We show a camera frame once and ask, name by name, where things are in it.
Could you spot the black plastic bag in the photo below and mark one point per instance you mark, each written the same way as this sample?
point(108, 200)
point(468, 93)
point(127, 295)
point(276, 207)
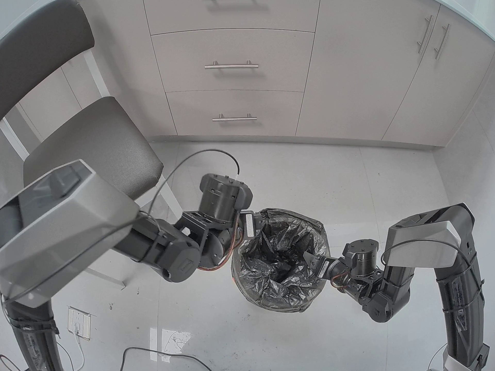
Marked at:
point(278, 269)

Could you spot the grey white chair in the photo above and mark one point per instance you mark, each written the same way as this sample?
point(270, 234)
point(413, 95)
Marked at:
point(89, 145)

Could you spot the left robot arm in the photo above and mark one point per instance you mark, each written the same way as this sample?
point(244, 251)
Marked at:
point(69, 222)

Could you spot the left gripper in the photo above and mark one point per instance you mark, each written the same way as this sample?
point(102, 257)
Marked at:
point(250, 226)

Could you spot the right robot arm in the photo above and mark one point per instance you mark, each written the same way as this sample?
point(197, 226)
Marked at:
point(421, 245)

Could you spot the beige cabinet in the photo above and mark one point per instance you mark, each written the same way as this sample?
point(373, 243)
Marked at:
point(367, 52)

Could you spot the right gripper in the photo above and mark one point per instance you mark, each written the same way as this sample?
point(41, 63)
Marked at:
point(326, 269)

